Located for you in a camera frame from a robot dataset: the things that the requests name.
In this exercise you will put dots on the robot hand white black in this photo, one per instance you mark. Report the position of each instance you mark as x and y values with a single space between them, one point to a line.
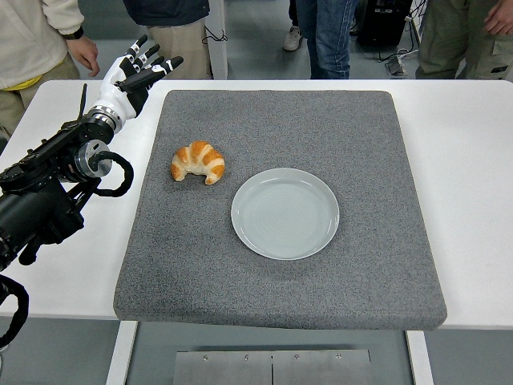
116 94

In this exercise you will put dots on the golden croissant bread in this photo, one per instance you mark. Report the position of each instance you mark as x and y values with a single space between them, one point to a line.
198 158

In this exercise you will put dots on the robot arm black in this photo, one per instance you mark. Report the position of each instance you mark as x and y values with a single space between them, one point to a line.
36 200

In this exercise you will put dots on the pale grey round plate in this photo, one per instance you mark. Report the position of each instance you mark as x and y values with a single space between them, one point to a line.
285 214

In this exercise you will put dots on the grey metal plate with screws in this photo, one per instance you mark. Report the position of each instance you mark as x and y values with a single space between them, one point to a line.
272 369

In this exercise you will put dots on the grey felt mat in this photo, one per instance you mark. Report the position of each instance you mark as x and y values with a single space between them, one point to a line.
280 132

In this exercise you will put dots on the white table leg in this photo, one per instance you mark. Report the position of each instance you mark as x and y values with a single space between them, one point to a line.
120 357
420 361

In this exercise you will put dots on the black equipment box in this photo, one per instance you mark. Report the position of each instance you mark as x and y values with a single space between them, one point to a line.
382 24

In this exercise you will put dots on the grey power strip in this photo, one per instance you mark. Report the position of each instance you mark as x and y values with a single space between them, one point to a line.
397 65

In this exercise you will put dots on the white desk leg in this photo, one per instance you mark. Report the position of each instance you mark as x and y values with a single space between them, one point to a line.
414 24

